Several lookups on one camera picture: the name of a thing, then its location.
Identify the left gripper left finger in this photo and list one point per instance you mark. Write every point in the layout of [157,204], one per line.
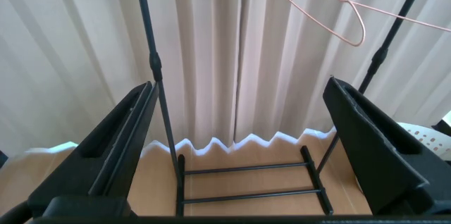
[70,181]

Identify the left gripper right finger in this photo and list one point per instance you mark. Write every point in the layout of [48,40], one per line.
[387,167]

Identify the white laundry basket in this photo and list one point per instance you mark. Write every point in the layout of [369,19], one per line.
[428,139]

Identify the black clothes rack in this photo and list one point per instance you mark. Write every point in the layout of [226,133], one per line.
[155,63]

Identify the beige curtain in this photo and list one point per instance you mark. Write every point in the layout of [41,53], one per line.
[211,58]

